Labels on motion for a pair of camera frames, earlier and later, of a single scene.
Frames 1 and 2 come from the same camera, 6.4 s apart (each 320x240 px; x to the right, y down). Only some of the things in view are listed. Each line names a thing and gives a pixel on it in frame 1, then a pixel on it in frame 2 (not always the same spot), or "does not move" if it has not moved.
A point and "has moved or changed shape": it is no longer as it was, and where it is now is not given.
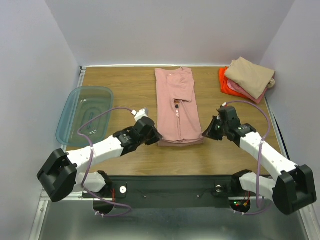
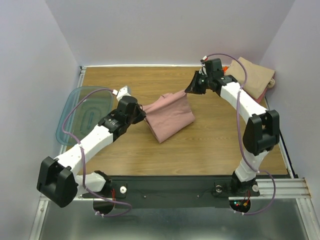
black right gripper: [216, 129] → [194, 83]
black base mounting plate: [168, 191] does not move
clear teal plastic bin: [85, 103] does not move
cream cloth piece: [271, 83] does not move
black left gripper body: [152, 138] → [137, 116]
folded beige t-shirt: [253, 78] does not move
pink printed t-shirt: [179, 117] has moved or changed shape
